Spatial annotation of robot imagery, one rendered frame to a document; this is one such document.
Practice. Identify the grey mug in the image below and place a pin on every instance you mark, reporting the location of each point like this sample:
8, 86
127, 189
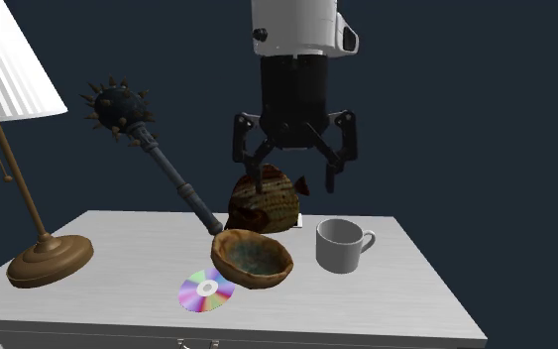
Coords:
339, 256

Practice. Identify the brown wooden bowl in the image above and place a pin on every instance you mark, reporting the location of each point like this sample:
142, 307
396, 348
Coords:
254, 259

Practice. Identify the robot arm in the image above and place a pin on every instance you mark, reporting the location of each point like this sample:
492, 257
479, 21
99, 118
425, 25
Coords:
298, 26

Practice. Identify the brown striped fish figure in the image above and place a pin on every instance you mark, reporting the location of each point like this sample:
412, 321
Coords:
274, 209

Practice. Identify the dark spiked mace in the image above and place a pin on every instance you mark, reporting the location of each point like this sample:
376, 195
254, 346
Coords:
167, 167

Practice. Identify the pale wooden chest of drawers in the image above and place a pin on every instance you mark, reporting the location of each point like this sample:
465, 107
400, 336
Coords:
114, 241

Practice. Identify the rainbow compact disc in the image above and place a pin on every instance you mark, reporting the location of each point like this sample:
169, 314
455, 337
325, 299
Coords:
195, 299

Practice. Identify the brass table lamp white shade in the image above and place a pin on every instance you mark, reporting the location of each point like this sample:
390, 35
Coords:
46, 261

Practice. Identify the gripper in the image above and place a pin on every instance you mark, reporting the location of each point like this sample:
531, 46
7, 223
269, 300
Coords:
294, 96

